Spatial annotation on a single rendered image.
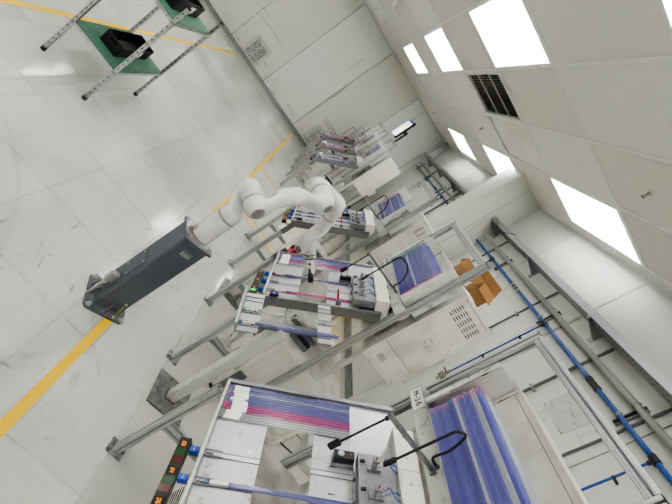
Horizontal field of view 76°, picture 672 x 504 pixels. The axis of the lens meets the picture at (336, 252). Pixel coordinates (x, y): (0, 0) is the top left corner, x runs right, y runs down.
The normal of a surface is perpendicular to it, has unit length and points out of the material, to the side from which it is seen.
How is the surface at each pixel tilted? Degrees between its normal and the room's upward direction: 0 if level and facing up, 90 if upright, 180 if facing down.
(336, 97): 90
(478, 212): 90
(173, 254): 90
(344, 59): 90
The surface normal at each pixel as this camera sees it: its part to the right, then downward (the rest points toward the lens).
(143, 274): 0.22, 0.67
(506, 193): -0.02, 0.37
